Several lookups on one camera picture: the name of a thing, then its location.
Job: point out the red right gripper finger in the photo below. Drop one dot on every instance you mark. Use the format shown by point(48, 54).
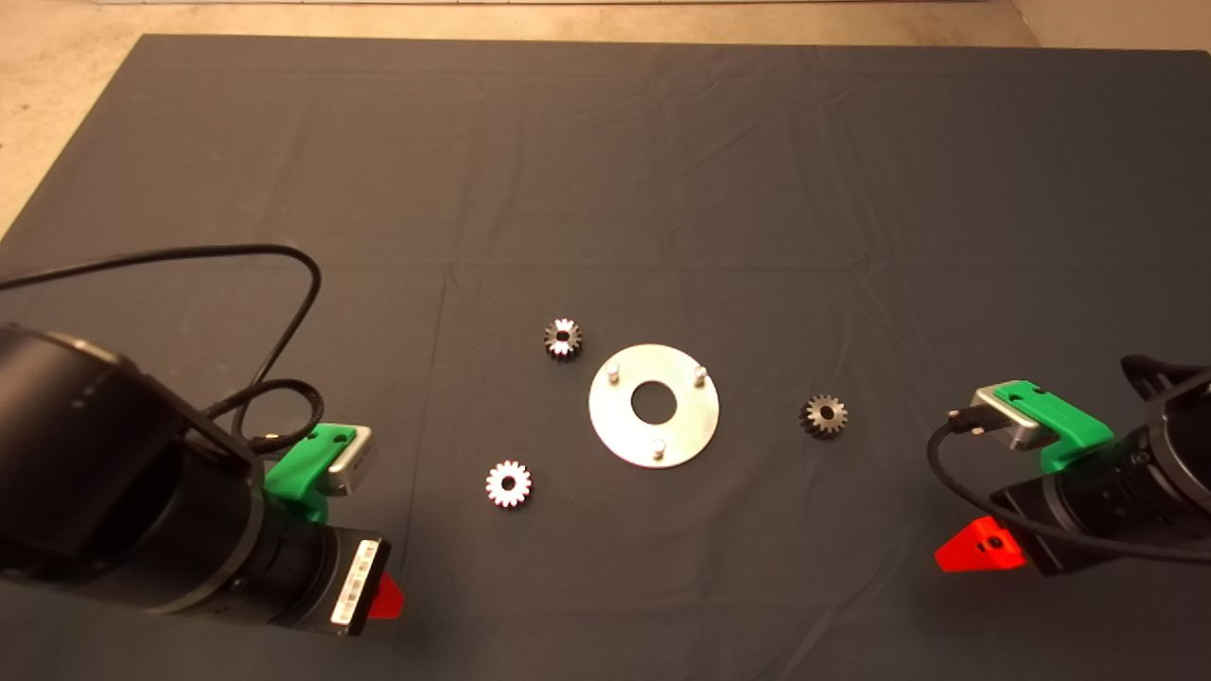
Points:
point(974, 553)

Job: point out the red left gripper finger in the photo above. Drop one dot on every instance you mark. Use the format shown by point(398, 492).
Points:
point(388, 598)

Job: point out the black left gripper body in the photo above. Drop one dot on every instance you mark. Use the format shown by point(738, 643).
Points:
point(355, 586)

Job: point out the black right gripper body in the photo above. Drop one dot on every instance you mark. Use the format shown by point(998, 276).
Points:
point(1045, 530)

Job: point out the small steel planetary gear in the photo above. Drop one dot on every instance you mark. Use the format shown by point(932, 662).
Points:
point(814, 421)
point(553, 342)
point(497, 492)

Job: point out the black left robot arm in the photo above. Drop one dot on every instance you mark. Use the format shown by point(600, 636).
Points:
point(114, 473)

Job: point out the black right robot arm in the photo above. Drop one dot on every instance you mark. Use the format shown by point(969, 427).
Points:
point(1168, 463)

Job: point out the round metal carrier plate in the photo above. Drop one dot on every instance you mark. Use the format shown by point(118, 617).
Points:
point(615, 426)

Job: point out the dark grey table cloth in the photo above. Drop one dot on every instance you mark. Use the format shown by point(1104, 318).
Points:
point(662, 189)

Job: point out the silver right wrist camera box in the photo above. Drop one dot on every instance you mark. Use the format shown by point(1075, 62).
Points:
point(1017, 430)

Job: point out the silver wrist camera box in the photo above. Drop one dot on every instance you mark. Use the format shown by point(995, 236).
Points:
point(1017, 430)
point(348, 468)

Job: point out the green right camera mount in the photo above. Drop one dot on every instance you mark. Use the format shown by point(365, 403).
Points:
point(1069, 421)

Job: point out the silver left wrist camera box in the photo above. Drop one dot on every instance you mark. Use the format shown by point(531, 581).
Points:
point(348, 468)

